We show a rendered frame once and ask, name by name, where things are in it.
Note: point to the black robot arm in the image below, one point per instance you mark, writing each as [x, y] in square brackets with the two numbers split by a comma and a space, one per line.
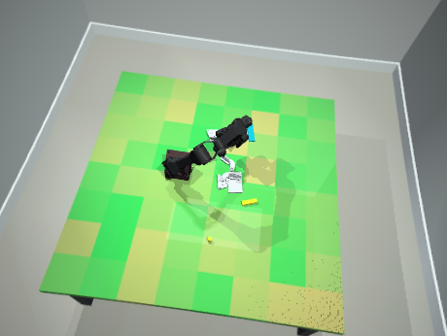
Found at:
[199, 155]

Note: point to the cyan flat bar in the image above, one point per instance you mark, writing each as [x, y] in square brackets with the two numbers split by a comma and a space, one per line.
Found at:
[251, 134]

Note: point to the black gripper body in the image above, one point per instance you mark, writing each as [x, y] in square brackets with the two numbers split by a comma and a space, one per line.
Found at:
[231, 144]

